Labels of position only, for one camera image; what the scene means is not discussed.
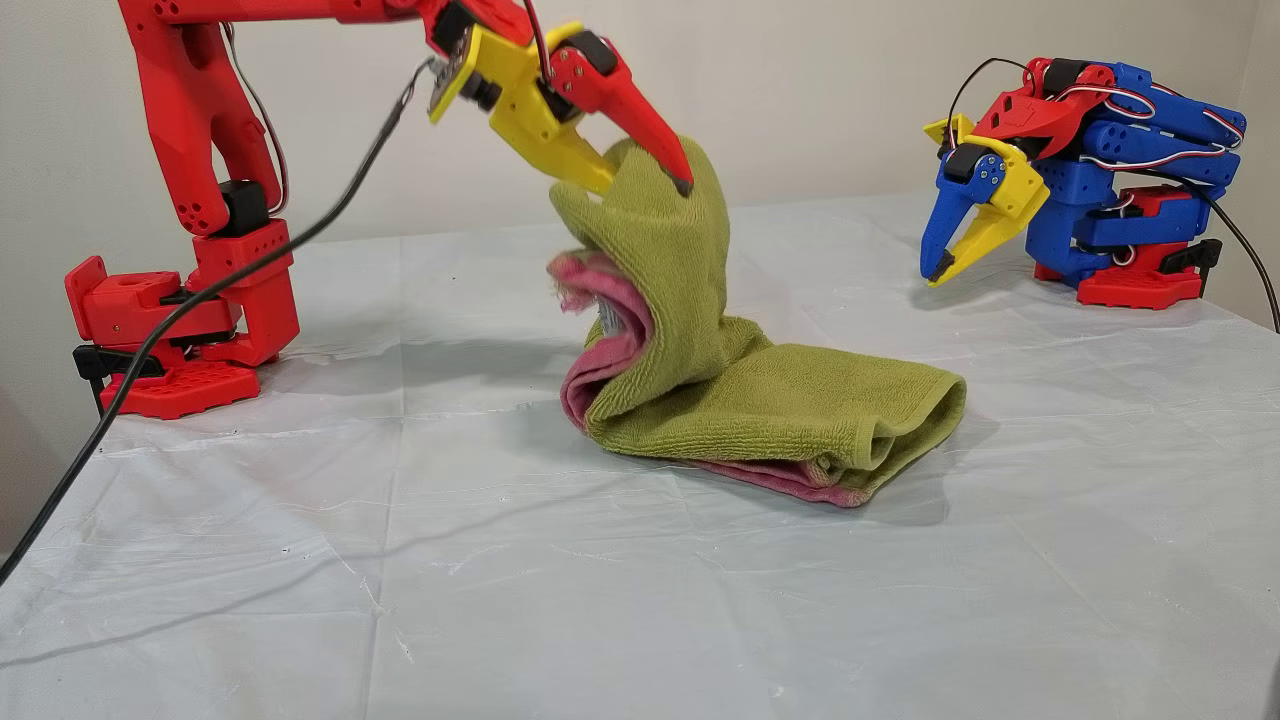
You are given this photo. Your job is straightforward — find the green towel with pink border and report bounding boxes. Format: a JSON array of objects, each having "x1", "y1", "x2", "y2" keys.
[{"x1": 547, "y1": 135, "x2": 969, "y2": 509}]

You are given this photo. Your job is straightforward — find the black table clamp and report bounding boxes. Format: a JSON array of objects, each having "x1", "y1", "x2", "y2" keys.
[
  {"x1": 72, "y1": 344, "x2": 167, "y2": 421},
  {"x1": 1160, "y1": 238, "x2": 1224, "y2": 277}
]

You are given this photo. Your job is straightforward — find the white table cover sheet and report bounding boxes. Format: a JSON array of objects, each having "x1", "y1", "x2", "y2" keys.
[{"x1": 0, "y1": 190, "x2": 1280, "y2": 720}]

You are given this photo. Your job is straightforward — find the small camera on red arm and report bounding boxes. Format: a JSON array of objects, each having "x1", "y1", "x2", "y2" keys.
[{"x1": 427, "y1": 30, "x2": 504, "y2": 127}]

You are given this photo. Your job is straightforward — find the black cable of blue arm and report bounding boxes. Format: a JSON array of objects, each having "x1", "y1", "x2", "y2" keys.
[{"x1": 944, "y1": 56, "x2": 1280, "y2": 334}]

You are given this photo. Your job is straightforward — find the black cable of red arm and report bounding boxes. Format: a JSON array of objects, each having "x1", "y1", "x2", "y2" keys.
[{"x1": 0, "y1": 57, "x2": 438, "y2": 588}]

